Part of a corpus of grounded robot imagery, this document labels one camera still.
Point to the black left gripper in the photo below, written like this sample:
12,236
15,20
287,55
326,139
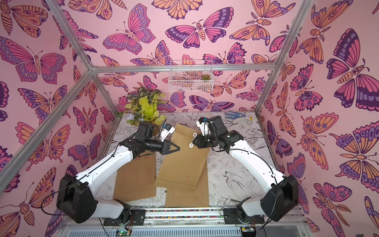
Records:
165,147

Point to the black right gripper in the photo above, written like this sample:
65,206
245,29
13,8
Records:
200,140

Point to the brown kraft file bag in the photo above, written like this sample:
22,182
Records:
182,170

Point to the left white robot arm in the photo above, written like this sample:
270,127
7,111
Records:
76,198

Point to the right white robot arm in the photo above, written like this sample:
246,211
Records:
281,192

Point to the left kraft file bag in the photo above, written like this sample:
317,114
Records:
136,179

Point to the bottom kraft file bag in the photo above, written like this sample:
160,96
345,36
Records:
190,198

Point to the potted green plant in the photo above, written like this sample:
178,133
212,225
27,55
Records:
142,105

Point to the small succulent in basket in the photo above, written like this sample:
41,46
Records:
206,77

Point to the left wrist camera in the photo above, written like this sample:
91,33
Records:
166,130

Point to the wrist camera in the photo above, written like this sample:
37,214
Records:
202,124
166,130

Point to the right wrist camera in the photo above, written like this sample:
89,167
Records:
202,124

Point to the white wire basket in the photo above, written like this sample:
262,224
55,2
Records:
185,75

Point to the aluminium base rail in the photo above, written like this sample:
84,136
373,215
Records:
189,222

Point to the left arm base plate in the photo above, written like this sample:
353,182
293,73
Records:
129,218

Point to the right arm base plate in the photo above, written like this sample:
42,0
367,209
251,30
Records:
236,216

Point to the aluminium frame post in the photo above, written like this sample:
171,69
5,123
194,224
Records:
297,24

